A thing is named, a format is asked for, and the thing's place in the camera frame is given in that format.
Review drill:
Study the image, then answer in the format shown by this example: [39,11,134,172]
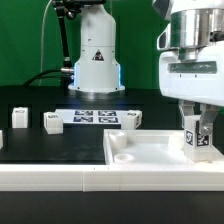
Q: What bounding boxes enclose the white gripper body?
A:
[159,46,224,107]

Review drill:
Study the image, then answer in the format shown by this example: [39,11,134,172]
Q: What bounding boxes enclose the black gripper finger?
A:
[199,104,219,135]
[178,100,195,127]

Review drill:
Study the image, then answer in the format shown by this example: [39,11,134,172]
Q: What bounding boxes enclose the white square tabletop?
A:
[102,128,224,166]

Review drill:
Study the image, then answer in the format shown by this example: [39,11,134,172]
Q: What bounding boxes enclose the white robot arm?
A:
[71,0,224,135]

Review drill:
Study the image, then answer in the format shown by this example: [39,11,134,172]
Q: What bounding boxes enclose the white sheet with tags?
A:
[55,109,127,125]

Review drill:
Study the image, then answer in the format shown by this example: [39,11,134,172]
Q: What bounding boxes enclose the white U-shaped obstacle fence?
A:
[0,132,224,193]

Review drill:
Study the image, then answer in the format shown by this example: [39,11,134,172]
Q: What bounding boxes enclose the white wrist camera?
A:
[157,28,170,51]

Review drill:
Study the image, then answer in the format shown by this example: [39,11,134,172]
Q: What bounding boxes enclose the grey cable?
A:
[38,0,54,86]

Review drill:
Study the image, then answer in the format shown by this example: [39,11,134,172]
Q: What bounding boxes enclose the black cable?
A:
[23,68,74,86]

